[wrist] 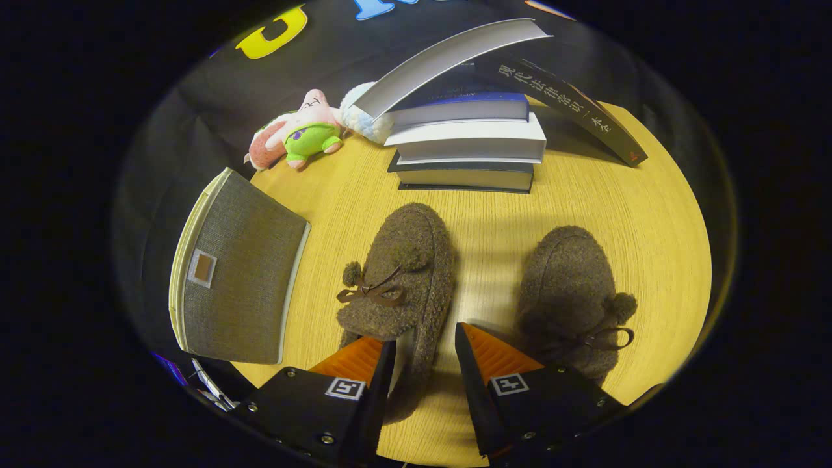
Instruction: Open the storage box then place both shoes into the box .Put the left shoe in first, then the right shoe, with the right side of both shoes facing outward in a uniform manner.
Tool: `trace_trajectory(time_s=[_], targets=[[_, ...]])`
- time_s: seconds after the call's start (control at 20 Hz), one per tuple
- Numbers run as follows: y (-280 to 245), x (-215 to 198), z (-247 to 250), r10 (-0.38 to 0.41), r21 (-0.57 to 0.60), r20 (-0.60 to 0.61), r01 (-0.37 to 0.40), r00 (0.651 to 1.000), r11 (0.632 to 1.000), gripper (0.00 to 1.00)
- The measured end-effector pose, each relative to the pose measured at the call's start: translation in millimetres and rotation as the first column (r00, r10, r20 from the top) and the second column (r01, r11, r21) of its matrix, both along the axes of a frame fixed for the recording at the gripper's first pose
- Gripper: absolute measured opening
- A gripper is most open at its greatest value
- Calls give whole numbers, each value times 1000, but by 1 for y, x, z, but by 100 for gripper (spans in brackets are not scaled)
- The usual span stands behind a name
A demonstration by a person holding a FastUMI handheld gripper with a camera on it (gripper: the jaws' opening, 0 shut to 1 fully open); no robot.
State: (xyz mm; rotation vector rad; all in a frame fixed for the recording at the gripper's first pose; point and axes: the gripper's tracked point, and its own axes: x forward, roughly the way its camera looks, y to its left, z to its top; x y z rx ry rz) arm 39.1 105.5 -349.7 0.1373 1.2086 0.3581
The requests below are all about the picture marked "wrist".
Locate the purple lit screen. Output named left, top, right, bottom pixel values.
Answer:
left=153, top=351, right=190, bottom=389

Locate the grey fabric storage box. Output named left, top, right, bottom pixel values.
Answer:
left=169, top=167, right=311, bottom=365

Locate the white and blue plush toy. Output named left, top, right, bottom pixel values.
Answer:
left=339, top=81, right=395, bottom=145

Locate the brown fuzzy shoe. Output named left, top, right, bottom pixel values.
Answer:
left=336, top=203, right=454, bottom=424
left=517, top=226, right=638, bottom=385

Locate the dark grey book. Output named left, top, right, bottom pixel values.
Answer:
left=387, top=153, right=535, bottom=194

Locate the blue cover book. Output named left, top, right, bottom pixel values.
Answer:
left=390, top=91, right=530, bottom=127

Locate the watermelon slice plush toy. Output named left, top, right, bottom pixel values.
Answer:
left=244, top=114, right=300, bottom=171

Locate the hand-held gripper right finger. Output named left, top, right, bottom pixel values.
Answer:
left=454, top=322, right=629, bottom=461

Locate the pink starfish plush toy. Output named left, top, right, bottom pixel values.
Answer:
left=273, top=89, right=345, bottom=171

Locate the black cover book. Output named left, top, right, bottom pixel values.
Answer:
left=494, top=57, right=649, bottom=167

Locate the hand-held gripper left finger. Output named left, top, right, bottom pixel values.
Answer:
left=226, top=335, right=397, bottom=467

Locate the white cover book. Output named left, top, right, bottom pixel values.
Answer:
left=353, top=18, right=553, bottom=121

